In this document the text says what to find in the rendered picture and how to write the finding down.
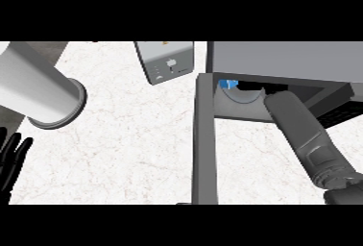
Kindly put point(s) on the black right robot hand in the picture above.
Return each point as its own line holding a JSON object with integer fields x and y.
{"x": 257, "y": 86}

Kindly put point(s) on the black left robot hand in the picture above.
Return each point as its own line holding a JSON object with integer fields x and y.
{"x": 10, "y": 160}

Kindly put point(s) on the blue milk carton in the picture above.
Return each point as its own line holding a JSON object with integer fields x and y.
{"x": 227, "y": 84}

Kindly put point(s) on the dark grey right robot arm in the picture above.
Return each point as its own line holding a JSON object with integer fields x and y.
{"x": 303, "y": 134}

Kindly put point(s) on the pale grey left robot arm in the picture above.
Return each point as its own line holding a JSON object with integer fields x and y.
{"x": 32, "y": 86}

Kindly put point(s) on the grey microwave turntable plate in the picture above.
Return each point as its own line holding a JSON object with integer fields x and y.
{"x": 242, "y": 98}

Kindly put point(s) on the grey microwave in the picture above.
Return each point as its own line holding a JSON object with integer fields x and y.
{"x": 288, "y": 59}

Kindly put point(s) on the grey microwave door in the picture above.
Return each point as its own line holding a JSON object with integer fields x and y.
{"x": 204, "y": 144}

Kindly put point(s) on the grey toaster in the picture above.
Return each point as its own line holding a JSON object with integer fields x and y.
{"x": 165, "y": 61}

